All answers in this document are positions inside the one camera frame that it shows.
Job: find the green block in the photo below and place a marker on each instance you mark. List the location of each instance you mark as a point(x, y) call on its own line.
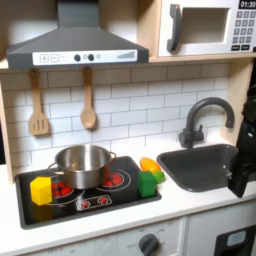
point(146, 183)

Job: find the yellow block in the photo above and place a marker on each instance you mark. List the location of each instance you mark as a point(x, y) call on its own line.
point(41, 190)

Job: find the dark grey sink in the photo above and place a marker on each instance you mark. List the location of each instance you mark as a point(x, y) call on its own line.
point(196, 166)

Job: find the black dishwasher panel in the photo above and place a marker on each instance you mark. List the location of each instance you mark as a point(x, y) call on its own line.
point(235, 241)

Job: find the dark grey tap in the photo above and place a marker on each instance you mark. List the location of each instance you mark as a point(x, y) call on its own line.
point(196, 126)

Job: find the orange toy vegetable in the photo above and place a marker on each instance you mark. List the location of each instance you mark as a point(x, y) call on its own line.
point(150, 165)

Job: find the grey oven knob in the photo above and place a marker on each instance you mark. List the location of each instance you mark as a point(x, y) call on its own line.
point(148, 244)

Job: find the white toy microwave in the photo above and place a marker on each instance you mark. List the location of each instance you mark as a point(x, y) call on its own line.
point(206, 27)

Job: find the steel pot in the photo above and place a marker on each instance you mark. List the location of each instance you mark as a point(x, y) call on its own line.
point(83, 165)

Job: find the black stove top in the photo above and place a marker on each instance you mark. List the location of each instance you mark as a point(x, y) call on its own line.
point(83, 196)

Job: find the wooden spoon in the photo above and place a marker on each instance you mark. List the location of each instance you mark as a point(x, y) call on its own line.
point(88, 105)

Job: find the grey range hood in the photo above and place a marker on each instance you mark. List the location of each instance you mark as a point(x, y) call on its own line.
point(77, 43)

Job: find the wooden slotted spatula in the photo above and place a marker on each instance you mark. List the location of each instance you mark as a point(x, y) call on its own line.
point(38, 110)

